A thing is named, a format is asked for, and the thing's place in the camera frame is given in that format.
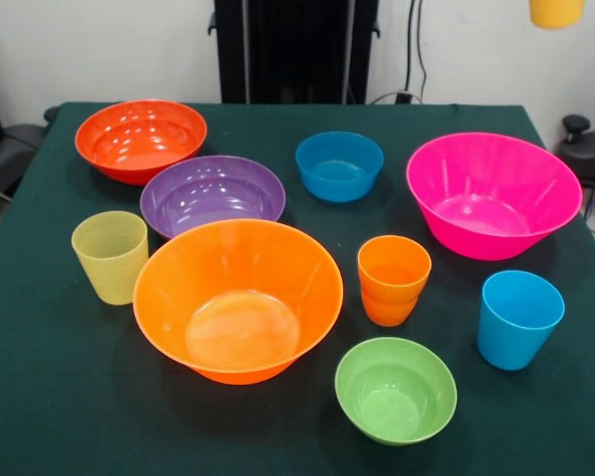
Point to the purple plastic bowl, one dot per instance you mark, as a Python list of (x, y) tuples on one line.
[(210, 198)]

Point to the red plastic bowl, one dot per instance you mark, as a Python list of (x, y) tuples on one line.
[(139, 139)]

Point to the small blue plastic bowl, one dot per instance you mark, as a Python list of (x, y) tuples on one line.
[(339, 168)]

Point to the small green plastic bowl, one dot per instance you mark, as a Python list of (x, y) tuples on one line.
[(394, 396)]

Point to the yellow plastic cup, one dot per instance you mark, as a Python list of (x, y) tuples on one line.
[(555, 12)]

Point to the black office chair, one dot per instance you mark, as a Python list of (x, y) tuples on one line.
[(10, 149), (590, 149)]

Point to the pale yellow-green plastic cup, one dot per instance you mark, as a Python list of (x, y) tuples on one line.
[(110, 268)]

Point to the large pink plastic bowl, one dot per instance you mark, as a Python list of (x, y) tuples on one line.
[(491, 208)]

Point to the orange plastic cup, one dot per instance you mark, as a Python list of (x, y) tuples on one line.
[(389, 315), (394, 273)]

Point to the large orange plastic bowl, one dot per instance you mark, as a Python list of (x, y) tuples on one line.
[(238, 307)]

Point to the blue plastic cup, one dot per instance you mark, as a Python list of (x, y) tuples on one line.
[(518, 332)]

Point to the dark green table cloth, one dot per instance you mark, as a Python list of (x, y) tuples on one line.
[(54, 372)]

